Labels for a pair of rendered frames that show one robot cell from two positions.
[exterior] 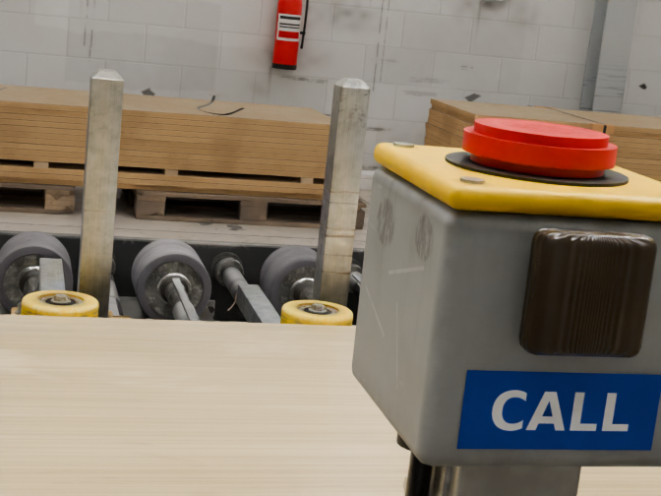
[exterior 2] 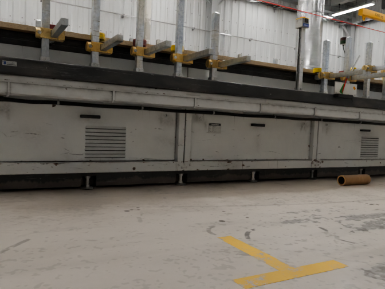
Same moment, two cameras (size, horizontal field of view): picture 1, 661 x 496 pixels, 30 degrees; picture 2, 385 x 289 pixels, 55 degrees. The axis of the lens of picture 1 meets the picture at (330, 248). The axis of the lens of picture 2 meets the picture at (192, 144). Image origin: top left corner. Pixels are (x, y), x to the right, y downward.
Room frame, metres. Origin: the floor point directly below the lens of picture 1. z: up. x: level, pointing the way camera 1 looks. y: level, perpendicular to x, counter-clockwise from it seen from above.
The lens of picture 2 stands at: (-2.14, 1.35, 0.42)
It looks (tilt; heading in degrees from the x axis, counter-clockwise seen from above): 3 degrees down; 346
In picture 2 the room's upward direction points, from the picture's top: 3 degrees clockwise
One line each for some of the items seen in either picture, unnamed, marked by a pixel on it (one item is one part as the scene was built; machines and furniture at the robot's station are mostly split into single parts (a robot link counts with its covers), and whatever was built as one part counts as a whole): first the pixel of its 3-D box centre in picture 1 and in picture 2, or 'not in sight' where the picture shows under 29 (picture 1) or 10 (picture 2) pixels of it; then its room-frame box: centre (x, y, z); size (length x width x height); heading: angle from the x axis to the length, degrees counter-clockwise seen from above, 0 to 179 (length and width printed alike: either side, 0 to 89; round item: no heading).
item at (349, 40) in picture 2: not in sight; (347, 67); (0.45, -0.54, 0.93); 0.04 x 0.04 x 0.48; 15
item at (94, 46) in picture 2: not in sight; (99, 47); (-0.05, 1.37, 0.81); 0.14 x 0.06 x 0.05; 105
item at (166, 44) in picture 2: not in sight; (152, 50); (-0.08, 1.08, 0.81); 0.43 x 0.03 x 0.04; 15
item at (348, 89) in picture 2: not in sight; (345, 89); (0.42, -0.52, 0.75); 0.26 x 0.01 x 0.10; 105
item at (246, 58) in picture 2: not in sight; (227, 63); (0.05, 0.60, 0.80); 0.43 x 0.03 x 0.04; 15
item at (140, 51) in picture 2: not in sight; (142, 52); (0.01, 1.13, 0.82); 0.14 x 0.06 x 0.05; 105
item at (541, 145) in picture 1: (536, 159); not in sight; (0.32, -0.05, 1.22); 0.04 x 0.04 x 0.02
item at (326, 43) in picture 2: not in sight; (324, 71); (0.39, -0.30, 0.87); 0.04 x 0.04 x 0.48; 15
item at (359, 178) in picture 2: not in sight; (354, 179); (0.38, -0.62, 0.04); 0.30 x 0.08 x 0.08; 105
